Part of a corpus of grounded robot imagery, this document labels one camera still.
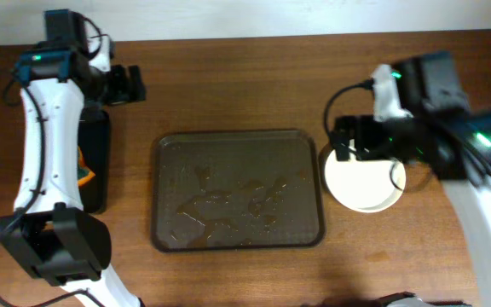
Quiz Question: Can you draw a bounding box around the white plate with sauce smear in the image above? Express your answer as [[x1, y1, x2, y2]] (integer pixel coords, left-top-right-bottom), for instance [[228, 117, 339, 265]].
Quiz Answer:
[[322, 149, 407, 213]]

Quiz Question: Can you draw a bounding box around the orange and green sponge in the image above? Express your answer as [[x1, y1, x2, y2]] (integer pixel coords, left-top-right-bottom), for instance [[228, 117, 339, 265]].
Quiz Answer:
[[77, 148, 95, 188]]

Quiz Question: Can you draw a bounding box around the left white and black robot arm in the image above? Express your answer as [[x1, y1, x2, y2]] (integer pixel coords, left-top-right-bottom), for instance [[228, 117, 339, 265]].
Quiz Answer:
[[0, 34, 143, 306]]

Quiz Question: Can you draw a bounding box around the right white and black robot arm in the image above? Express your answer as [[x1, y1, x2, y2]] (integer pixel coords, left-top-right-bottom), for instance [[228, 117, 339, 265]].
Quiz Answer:
[[323, 55, 491, 306]]

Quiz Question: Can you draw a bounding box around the black rectangular sponge tray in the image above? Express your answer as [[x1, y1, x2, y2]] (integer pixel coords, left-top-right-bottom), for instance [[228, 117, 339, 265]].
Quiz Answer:
[[78, 109, 111, 214]]

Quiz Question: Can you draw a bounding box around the dark brown serving tray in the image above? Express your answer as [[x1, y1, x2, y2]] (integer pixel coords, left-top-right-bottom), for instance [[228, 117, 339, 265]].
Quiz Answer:
[[150, 130, 326, 253]]

